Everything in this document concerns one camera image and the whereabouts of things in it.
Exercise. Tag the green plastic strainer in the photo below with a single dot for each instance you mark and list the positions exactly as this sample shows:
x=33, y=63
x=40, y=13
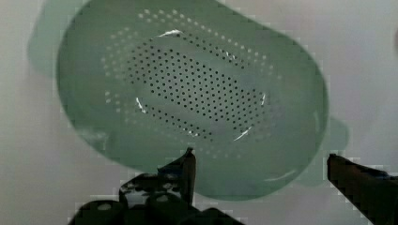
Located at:
x=143, y=81

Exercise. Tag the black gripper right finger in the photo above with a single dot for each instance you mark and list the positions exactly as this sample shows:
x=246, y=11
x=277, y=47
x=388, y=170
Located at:
x=373, y=192

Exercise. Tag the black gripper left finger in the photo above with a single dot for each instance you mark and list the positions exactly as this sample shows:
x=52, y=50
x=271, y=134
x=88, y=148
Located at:
x=160, y=198

